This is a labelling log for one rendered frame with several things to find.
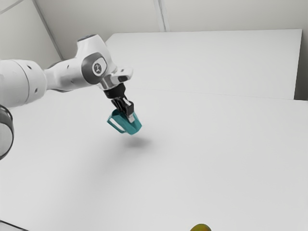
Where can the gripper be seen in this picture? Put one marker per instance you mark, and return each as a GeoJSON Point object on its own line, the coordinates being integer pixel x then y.
{"type": "Point", "coordinates": [115, 91]}

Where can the teal faceted mug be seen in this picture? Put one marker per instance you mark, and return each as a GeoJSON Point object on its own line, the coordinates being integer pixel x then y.
{"type": "Point", "coordinates": [130, 126]}

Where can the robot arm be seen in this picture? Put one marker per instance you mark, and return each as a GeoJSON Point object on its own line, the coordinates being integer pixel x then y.
{"type": "Point", "coordinates": [65, 72]}

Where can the yellow green round fruit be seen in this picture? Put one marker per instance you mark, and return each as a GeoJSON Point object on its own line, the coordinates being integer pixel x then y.
{"type": "Point", "coordinates": [201, 227]}

